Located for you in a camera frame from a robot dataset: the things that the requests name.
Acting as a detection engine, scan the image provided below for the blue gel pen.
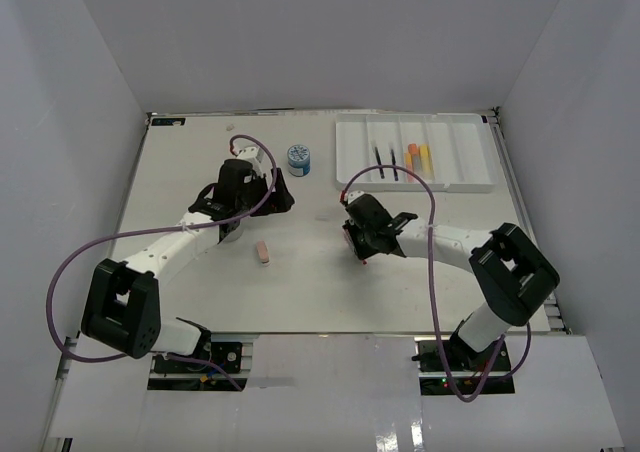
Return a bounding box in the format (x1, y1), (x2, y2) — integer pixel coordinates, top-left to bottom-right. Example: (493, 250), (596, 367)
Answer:
(389, 142), (400, 182)

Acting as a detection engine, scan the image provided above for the black gel pen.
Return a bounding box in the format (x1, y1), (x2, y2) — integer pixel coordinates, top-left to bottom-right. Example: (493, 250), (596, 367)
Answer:
(372, 141), (385, 180)

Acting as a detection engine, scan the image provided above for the orange marker pen body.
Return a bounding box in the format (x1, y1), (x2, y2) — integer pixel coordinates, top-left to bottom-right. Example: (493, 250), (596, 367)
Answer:
(408, 143), (422, 173)

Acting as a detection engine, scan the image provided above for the orange capped pink highlighter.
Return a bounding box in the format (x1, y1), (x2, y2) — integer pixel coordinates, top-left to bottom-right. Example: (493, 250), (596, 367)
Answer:
(404, 152), (415, 183)

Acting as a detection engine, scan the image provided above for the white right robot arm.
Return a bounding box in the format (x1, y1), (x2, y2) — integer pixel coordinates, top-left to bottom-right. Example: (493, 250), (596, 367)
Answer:
(341, 191), (560, 371)

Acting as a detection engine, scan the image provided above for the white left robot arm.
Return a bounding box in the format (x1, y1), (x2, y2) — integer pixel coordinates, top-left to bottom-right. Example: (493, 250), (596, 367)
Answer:
(81, 159), (294, 371)

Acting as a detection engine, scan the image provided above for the blue jar with label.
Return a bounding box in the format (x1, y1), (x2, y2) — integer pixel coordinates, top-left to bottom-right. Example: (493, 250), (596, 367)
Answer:
(287, 144), (311, 177)

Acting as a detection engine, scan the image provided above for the pink correction tape dispenser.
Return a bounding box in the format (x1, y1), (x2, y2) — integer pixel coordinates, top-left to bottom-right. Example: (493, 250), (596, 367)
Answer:
(255, 241), (270, 265)

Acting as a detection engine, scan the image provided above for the large clear tape roll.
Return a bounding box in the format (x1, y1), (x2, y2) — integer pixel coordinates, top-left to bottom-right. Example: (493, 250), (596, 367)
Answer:
(219, 226), (243, 243)

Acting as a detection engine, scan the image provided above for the yellow highlighter in tray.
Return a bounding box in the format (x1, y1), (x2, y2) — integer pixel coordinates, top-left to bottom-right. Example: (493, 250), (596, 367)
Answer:
(418, 144), (434, 180)

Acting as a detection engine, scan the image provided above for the white divided organizer tray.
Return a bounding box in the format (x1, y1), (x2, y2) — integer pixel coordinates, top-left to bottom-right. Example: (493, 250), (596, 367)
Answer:
(335, 113), (498, 193)

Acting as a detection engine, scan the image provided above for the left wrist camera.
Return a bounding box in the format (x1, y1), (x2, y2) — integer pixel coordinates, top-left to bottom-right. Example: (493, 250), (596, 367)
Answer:
(231, 146), (264, 167)

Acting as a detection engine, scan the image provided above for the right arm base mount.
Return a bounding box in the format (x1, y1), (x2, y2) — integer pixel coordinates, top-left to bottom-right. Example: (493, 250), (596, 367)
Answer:
(411, 339), (516, 397)

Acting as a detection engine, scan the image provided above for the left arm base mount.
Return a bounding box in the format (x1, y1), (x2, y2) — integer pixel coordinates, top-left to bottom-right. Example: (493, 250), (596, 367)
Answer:
(147, 330), (254, 392)

